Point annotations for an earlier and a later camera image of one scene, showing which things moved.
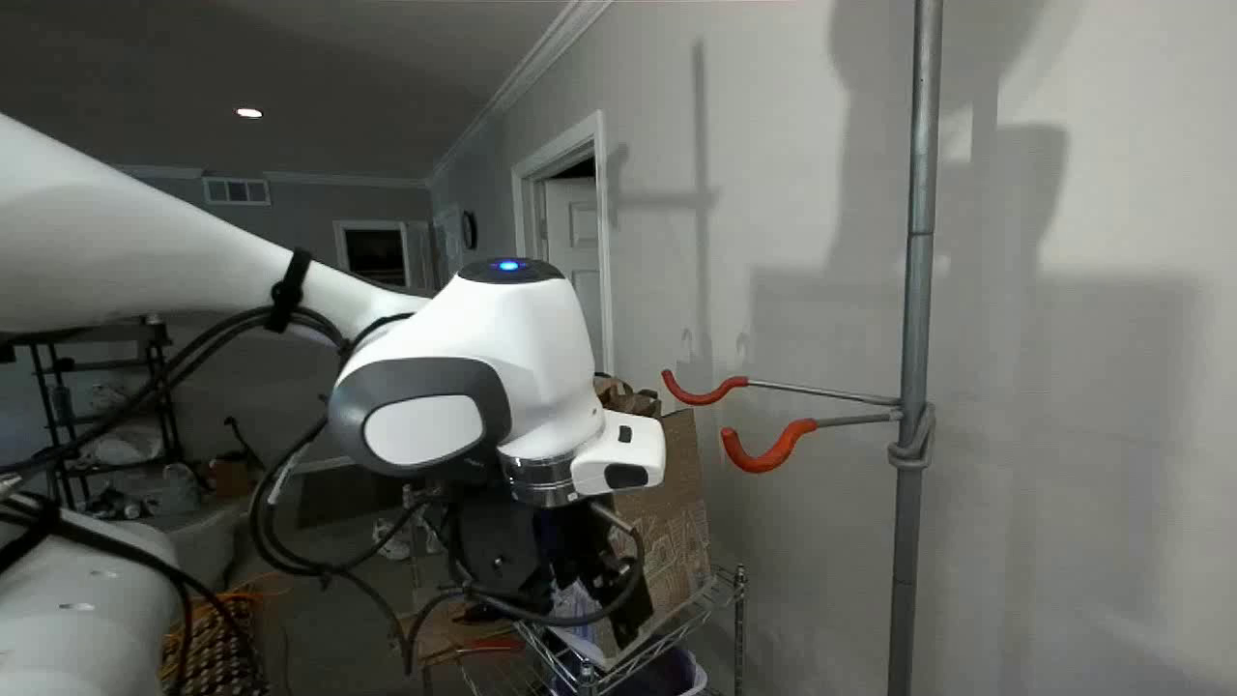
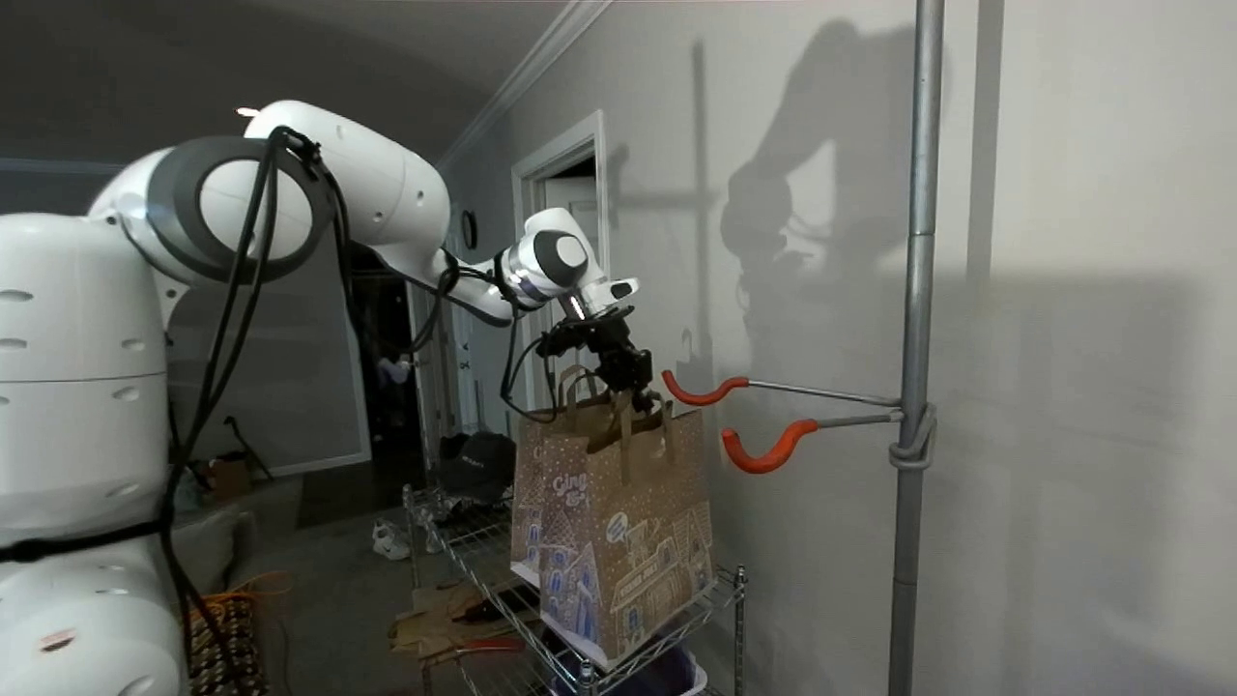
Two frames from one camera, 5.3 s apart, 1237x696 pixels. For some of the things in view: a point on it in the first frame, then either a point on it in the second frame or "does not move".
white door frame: (588, 140) does not move
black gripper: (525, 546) to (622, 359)
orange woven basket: (209, 653) does not move
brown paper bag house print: (673, 557) does not move
